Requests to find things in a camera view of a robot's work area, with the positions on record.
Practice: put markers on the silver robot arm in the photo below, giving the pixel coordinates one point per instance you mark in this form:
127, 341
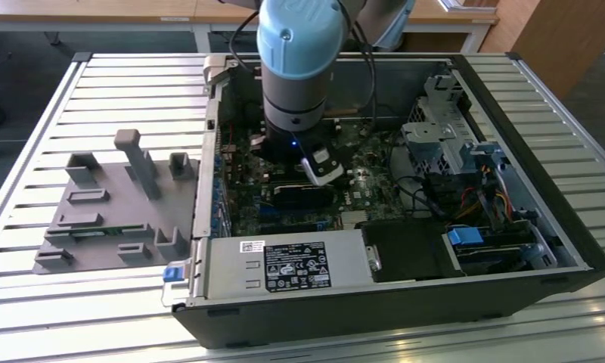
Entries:
298, 94

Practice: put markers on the black expansion slot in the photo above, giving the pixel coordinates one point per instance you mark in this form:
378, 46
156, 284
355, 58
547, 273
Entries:
287, 227

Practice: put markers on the green motherboard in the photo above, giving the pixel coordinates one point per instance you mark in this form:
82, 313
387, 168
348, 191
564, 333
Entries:
378, 189

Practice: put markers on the silver finned heat sink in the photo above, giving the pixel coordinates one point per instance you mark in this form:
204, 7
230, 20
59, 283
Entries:
354, 219

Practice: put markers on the perforated silver drive cage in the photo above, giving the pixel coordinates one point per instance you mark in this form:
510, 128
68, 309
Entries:
419, 159

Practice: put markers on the silver plate with hole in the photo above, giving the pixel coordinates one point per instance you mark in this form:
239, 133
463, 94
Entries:
439, 143

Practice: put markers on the silver power supply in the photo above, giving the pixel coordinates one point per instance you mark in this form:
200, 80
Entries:
232, 272

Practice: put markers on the grey parts rack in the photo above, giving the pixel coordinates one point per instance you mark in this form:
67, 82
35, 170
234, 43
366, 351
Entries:
116, 196

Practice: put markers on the green RAM stick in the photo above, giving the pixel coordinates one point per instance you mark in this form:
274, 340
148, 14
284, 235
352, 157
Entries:
126, 229

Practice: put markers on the blue case latch tab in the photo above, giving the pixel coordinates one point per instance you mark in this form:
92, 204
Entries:
174, 275

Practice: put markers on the grey-blue plastic drive latch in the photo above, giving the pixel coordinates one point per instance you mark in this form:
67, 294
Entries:
484, 149

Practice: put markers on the hard disk in blue carrier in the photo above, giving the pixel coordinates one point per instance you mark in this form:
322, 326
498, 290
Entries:
464, 238

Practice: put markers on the black open PC case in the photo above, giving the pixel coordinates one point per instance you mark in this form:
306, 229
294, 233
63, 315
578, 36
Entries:
332, 321

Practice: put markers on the wooden desk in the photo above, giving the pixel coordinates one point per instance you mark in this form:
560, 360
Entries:
106, 11

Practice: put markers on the white paper stack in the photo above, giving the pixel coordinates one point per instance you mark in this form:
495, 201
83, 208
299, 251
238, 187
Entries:
451, 4

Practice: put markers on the silver disk bay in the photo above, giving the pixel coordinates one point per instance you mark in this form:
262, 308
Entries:
540, 253

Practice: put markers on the wooden cabinet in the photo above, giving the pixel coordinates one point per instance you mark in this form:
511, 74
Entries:
560, 38

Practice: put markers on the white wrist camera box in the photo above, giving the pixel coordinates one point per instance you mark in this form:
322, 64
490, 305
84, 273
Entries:
323, 172

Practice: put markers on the grey case corner bracket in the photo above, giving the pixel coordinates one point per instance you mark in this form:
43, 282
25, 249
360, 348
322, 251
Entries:
214, 70

